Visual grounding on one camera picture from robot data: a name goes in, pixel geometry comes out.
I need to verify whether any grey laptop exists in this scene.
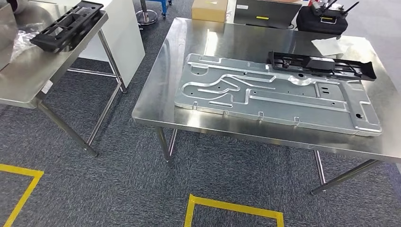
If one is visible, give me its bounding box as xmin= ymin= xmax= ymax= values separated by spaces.
xmin=233 ymin=0 xmax=303 ymax=30

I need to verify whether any steel workbench table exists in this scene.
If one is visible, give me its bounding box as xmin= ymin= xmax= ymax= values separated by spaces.
xmin=131 ymin=17 xmax=401 ymax=196

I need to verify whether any white paper sheet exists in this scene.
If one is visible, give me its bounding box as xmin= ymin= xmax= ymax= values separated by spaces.
xmin=311 ymin=36 xmax=355 ymax=57

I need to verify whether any brown cardboard box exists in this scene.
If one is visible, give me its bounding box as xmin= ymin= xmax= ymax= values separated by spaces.
xmin=191 ymin=0 xmax=229 ymax=23

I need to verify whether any blue metal cart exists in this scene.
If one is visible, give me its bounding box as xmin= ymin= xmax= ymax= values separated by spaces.
xmin=145 ymin=0 xmax=172 ymax=18

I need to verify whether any yellow floor tape square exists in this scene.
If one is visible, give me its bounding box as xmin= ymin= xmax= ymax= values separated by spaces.
xmin=183 ymin=193 xmax=285 ymax=227
xmin=0 ymin=163 xmax=44 ymax=227

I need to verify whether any black plastic plate frame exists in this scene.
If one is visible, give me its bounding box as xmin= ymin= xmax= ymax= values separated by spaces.
xmin=268 ymin=51 xmax=377 ymax=82
xmin=29 ymin=0 xmax=105 ymax=53

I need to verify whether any stamped sheet metal panel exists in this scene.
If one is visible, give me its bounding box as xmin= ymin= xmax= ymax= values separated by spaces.
xmin=174 ymin=53 xmax=383 ymax=137

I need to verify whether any steel side table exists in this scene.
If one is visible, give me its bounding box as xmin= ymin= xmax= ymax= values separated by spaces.
xmin=0 ymin=0 xmax=129 ymax=157

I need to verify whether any black carry case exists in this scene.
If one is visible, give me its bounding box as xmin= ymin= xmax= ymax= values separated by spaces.
xmin=296 ymin=6 xmax=349 ymax=35

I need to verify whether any chrome stanchion post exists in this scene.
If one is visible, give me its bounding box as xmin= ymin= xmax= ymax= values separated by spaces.
xmin=135 ymin=0 xmax=159 ymax=26

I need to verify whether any clear plastic bag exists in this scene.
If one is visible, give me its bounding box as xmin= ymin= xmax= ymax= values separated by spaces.
xmin=9 ymin=29 xmax=40 ymax=63

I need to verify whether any black remote controller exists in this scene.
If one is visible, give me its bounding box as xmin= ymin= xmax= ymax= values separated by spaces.
xmin=310 ymin=0 xmax=360 ymax=18

